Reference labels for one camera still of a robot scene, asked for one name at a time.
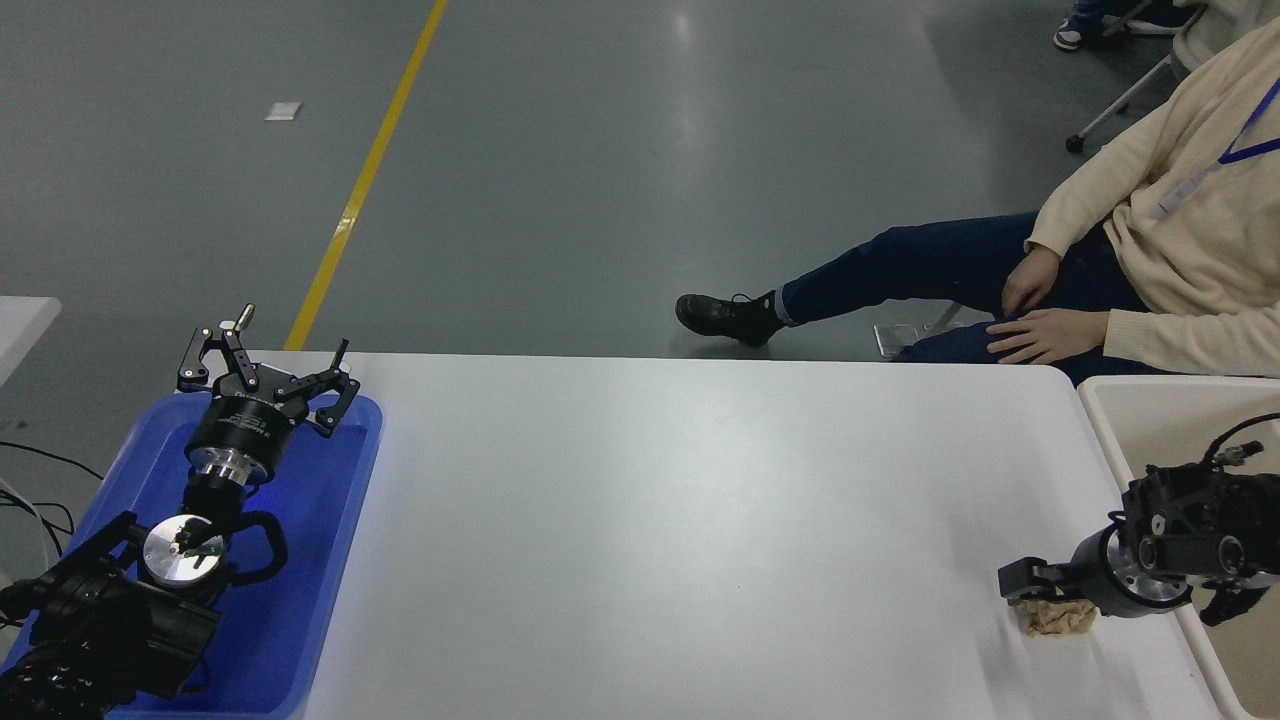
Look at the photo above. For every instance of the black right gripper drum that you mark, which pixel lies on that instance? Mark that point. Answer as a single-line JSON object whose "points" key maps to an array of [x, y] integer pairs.
{"points": [[1095, 570]]}

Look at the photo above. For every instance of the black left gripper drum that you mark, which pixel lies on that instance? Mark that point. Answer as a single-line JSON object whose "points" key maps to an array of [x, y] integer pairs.
{"points": [[240, 428]]}

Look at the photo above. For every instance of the tan paper ball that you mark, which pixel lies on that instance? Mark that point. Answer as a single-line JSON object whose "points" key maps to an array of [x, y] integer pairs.
{"points": [[1060, 620]]}

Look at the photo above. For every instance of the person's right forearm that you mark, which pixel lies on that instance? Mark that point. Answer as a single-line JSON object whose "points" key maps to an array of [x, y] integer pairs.
{"points": [[1085, 195]]}

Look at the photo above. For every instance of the person's left forearm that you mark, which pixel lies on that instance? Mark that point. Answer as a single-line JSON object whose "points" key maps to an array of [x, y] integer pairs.
{"points": [[1190, 342]]}

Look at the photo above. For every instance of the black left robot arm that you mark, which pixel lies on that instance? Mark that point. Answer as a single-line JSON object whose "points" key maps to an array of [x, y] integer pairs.
{"points": [[120, 620]]}

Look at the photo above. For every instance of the person's left hand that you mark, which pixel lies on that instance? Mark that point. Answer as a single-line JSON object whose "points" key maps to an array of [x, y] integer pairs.
{"points": [[1055, 335]]}

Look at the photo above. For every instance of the person's right hand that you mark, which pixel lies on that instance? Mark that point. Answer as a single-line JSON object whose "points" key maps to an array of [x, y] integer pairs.
{"points": [[1030, 280]]}

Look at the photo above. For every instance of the blue plastic tray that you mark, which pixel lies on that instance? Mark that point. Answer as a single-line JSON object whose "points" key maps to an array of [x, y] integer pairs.
{"points": [[300, 560]]}

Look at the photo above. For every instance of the large pale bin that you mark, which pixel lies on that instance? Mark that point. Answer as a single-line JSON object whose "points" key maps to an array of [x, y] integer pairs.
{"points": [[1160, 420]]}

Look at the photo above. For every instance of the small white table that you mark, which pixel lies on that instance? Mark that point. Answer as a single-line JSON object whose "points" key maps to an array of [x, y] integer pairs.
{"points": [[20, 330]]}

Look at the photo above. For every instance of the clear floor plate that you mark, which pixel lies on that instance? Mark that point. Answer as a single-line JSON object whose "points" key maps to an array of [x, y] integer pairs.
{"points": [[895, 342]]}

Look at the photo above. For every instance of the person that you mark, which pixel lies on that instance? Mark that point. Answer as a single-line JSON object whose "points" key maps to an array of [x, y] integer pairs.
{"points": [[1200, 250], [1070, 35]]}

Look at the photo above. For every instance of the white-legged office chair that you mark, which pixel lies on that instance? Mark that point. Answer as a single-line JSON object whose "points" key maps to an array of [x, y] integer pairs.
{"points": [[1125, 100]]}

